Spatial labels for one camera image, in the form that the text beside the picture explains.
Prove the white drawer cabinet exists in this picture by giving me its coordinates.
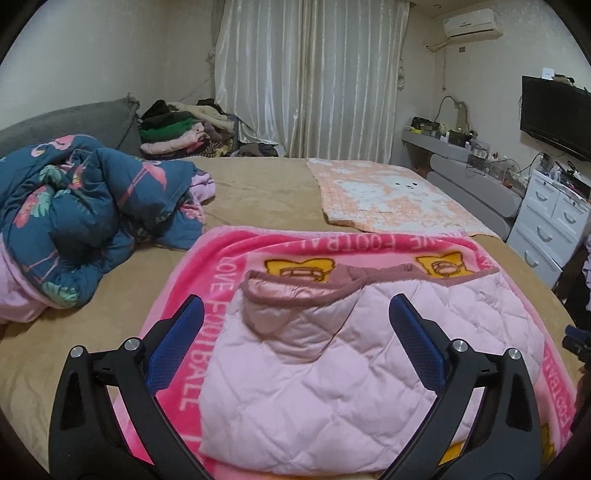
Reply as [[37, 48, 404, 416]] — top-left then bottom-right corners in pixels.
[[506, 168, 591, 289]]

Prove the pink quilted jacket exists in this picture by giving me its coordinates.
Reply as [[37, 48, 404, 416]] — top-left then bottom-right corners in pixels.
[[199, 264, 548, 474]]

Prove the grey wall desk shelf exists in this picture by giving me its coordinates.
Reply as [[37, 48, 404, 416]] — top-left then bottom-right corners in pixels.
[[402, 128, 472, 162]]

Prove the peach blanket with white bears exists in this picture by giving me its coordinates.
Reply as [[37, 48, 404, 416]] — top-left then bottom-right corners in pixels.
[[306, 157, 502, 240]]

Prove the grey shelf with clutter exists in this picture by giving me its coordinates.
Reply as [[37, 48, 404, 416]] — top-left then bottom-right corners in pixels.
[[411, 115, 527, 190]]

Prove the pile of folded clothes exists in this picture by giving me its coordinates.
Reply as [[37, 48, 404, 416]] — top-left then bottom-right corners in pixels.
[[139, 98, 282, 161]]

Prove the bed with tan sheet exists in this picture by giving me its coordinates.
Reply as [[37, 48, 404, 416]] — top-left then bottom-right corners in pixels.
[[0, 154, 583, 480]]

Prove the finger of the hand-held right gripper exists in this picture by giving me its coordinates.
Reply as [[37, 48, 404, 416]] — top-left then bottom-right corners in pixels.
[[564, 324, 591, 358]]

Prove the grey headboard cushion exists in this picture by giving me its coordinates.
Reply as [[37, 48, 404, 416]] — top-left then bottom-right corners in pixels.
[[0, 95, 141, 160]]

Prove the grey padded bed footboard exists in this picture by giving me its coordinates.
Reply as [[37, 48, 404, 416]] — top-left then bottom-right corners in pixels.
[[426, 154, 525, 241]]

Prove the white curtain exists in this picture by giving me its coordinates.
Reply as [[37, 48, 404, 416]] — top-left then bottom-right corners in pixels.
[[213, 0, 409, 160]]

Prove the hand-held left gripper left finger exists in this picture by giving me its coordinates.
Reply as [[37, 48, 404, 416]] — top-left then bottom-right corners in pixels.
[[48, 295, 205, 480]]

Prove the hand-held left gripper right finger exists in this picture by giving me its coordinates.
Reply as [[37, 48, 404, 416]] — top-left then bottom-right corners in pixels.
[[388, 294, 542, 480]]

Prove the black flat television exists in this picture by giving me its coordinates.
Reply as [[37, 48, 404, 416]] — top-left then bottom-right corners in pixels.
[[520, 75, 591, 162]]

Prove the white wall air conditioner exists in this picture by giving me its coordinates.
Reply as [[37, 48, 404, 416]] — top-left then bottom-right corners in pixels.
[[442, 0, 503, 38]]

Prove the blue floral duvet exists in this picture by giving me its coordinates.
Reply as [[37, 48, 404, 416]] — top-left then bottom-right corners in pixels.
[[0, 134, 217, 326]]

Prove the pink printed fleece blanket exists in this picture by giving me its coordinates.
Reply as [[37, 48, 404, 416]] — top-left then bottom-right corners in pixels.
[[113, 225, 580, 480]]

